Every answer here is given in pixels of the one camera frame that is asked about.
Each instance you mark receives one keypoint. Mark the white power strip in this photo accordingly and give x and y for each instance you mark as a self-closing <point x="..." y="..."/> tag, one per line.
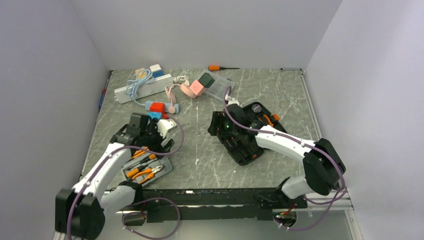
<point x="140" y="88"/>

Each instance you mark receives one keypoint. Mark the white and blue cube adapter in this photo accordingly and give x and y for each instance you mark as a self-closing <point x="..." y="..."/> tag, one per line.
<point x="156" y="70"/>

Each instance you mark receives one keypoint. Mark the clear plastic organizer box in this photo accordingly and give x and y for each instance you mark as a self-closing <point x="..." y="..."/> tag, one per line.
<point x="219" y="87"/>

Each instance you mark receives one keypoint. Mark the light blue power strip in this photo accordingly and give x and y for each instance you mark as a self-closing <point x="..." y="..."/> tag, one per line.
<point x="172" y="108"/>

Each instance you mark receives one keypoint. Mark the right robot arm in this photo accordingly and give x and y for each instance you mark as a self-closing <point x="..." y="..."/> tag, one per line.
<point x="322" y="166"/>

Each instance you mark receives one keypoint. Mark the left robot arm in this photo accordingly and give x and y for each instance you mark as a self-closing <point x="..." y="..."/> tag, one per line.
<point x="81" y="211"/>

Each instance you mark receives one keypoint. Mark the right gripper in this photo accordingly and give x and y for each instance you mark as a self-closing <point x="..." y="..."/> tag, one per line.
<point x="218" y="117"/>

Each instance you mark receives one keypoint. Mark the orange cube adapter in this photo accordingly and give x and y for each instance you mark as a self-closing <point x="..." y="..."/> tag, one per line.
<point x="140" y="73"/>

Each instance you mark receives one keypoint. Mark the orange handled screwdriver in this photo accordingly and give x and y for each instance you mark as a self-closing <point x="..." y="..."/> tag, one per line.
<point x="215" y="68"/>

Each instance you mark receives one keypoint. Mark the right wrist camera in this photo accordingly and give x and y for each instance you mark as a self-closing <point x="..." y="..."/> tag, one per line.
<point x="231" y="101"/>

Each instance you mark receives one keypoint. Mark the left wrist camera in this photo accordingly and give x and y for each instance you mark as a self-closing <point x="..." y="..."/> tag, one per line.
<point x="164" y="126"/>

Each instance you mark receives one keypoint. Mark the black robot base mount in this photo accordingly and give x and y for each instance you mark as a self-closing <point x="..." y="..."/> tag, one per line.
<point x="214" y="204"/>

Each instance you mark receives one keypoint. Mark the black tool case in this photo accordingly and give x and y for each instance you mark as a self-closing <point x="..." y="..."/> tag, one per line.
<point x="240" y="143"/>

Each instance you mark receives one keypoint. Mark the red cube adapter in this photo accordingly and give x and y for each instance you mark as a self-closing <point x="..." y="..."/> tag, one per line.
<point x="158" y="107"/>

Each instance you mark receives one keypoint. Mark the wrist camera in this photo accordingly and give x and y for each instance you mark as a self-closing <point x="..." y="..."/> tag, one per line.
<point x="231" y="101"/>
<point x="164" y="126"/>

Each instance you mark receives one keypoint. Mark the dark green cube adapter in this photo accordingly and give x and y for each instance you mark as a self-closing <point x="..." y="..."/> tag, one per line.
<point x="206" y="80"/>

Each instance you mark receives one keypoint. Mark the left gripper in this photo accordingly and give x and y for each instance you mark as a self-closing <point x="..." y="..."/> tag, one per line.
<point x="158" y="148"/>

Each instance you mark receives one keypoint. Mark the grey tool case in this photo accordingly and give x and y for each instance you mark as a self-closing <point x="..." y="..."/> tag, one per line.
<point x="144" y="167"/>

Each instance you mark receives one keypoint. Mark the pink cube socket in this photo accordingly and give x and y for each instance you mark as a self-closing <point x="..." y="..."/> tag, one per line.
<point x="197" y="88"/>

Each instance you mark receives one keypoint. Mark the blue red pen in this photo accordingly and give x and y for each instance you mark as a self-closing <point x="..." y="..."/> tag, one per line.
<point x="102" y="96"/>

